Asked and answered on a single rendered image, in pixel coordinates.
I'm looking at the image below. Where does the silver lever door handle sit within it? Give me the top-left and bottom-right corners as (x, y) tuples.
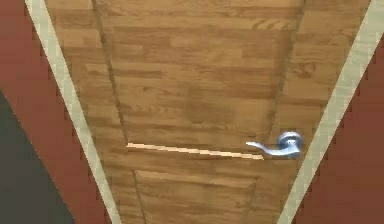
(245, 131), (304, 159)

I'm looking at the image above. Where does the brown wooden room door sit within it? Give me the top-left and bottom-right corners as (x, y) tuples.
(24, 0), (384, 224)

